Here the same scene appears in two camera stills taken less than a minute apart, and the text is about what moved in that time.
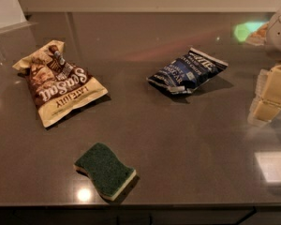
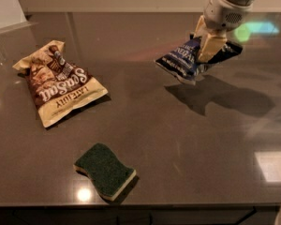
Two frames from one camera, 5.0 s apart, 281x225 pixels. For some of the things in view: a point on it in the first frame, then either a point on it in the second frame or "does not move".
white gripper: x=279 y=37 to x=223 y=12
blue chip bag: x=187 y=72 to x=184 y=62
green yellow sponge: x=108 y=175 does not move
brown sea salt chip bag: x=56 y=84 does not move
